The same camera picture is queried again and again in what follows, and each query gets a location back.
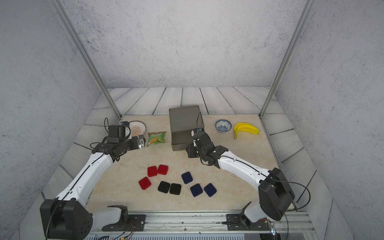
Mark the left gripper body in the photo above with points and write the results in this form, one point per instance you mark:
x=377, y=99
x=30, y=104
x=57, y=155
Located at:
x=135, y=143

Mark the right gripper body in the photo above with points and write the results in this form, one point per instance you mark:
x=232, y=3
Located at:
x=193, y=152

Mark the red brooch box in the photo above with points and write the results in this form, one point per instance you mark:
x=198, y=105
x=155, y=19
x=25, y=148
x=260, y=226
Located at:
x=145, y=183
x=152, y=171
x=163, y=170

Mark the three-tier drawer cabinet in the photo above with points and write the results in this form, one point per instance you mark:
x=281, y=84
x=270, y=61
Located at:
x=184, y=123

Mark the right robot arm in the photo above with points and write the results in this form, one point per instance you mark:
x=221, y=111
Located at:
x=275, y=192

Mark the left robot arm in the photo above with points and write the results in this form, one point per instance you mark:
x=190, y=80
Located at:
x=65, y=217

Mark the navy brooch box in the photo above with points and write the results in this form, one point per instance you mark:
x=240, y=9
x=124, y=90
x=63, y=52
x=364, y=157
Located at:
x=210, y=190
x=187, y=178
x=196, y=190

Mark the black brooch box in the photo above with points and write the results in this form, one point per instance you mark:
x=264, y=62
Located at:
x=164, y=187
x=175, y=189

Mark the round patterned plate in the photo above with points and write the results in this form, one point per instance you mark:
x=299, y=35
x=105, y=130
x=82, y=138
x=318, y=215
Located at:
x=133, y=128

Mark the green snack bag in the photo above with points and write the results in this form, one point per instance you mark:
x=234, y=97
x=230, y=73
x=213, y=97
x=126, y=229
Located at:
x=156, y=138

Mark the blue white porcelain bowl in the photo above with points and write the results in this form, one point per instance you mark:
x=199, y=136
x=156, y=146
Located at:
x=223, y=126

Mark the yellow banana bunch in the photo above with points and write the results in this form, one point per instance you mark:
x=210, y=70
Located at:
x=245, y=127

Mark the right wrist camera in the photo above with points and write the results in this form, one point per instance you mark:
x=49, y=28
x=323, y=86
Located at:
x=195, y=131

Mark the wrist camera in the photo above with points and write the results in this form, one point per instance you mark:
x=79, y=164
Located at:
x=195, y=131
x=118, y=134

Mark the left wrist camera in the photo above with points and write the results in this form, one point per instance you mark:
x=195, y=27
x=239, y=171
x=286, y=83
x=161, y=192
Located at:
x=118, y=134

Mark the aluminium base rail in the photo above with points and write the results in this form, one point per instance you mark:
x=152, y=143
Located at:
x=212, y=225

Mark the left frame post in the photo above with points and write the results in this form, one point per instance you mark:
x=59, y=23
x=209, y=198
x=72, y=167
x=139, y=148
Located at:
x=70, y=30

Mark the frame post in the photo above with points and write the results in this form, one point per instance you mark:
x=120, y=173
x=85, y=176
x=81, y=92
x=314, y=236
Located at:
x=306, y=13
x=70, y=30

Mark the right frame post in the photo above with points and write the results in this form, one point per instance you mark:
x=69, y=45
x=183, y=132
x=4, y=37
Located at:
x=306, y=13

